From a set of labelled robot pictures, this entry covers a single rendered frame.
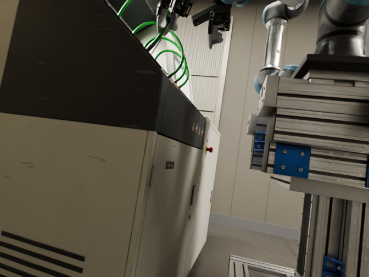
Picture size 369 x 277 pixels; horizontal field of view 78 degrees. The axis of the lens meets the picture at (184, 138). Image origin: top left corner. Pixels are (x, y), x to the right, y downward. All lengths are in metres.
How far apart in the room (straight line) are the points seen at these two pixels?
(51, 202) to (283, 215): 2.58
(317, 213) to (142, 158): 0.64
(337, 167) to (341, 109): 0.16
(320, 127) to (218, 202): 2.33
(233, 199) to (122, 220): 2.33
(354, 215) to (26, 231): 1.00
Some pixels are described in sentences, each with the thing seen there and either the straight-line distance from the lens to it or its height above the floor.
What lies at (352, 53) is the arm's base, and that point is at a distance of 0.76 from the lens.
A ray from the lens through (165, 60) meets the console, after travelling 1.48.
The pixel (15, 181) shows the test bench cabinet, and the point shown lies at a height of 0.58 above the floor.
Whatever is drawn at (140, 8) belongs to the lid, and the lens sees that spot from 1.51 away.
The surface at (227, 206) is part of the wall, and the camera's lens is 2.91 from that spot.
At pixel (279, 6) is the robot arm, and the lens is 1.51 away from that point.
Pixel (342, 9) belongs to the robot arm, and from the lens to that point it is 0.75.
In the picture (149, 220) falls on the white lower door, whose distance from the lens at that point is 0.68.
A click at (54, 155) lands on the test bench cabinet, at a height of 0.68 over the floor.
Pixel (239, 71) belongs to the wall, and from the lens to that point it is 3.10.
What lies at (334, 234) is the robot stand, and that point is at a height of 0.55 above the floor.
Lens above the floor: 0.73
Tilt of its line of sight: 5 degrees up
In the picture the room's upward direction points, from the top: 9 degrees clockwise
